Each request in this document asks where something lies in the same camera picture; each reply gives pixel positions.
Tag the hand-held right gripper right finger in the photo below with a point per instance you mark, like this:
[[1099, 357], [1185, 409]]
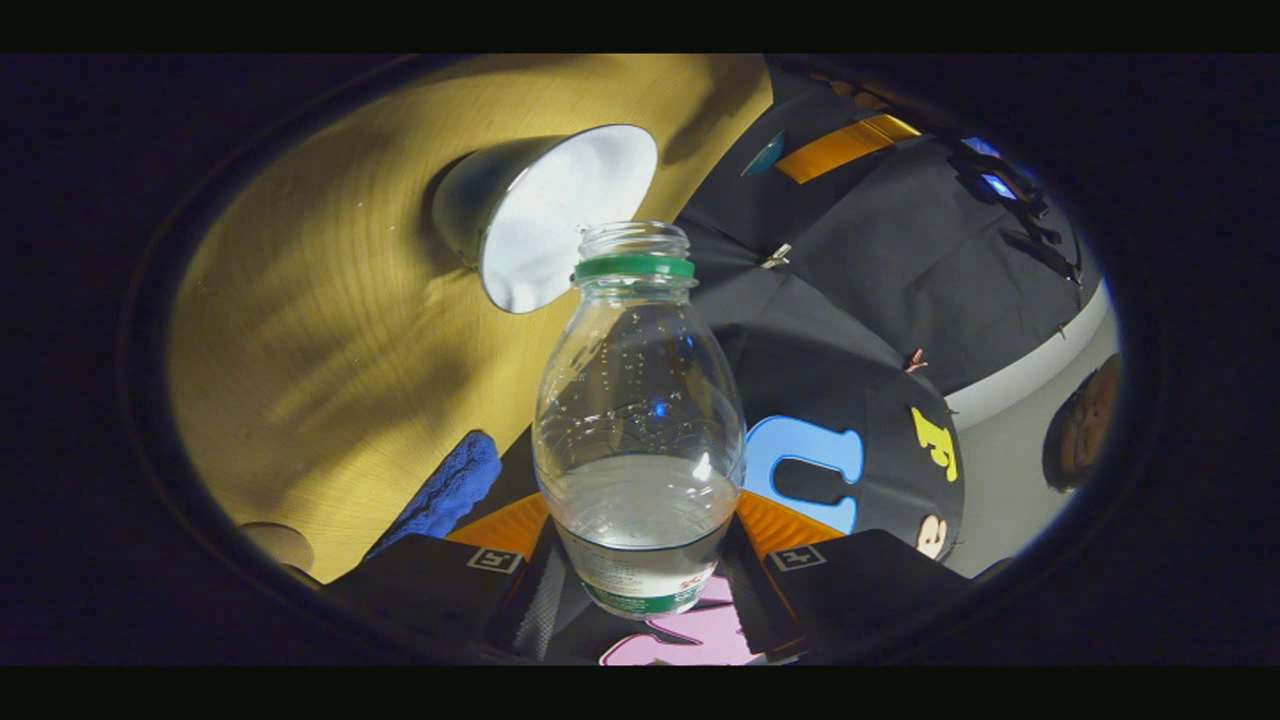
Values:
[[750, 600]]

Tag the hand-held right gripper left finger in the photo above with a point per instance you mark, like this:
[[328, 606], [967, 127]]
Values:
[[530, 600]]

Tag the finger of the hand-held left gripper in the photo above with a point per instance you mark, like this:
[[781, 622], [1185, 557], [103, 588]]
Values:
[[850, 145], [860, 97]]

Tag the clear plastic water bottle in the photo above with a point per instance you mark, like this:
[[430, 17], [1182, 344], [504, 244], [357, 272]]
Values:
[[640, 500]]

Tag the round brown coaster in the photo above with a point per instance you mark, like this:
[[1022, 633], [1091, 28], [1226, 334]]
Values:
[[278, 548]]

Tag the pale ceramic teacup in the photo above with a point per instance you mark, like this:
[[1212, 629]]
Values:
[[560, 220]]

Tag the silver metal clip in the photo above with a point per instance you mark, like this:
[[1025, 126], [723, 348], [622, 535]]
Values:
[[776, 256]]

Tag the blue towel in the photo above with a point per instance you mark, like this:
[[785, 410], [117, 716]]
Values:
[[445, 490]]

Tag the copper cloth clip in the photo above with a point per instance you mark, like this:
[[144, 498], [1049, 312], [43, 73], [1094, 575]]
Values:
[[915, 361]]

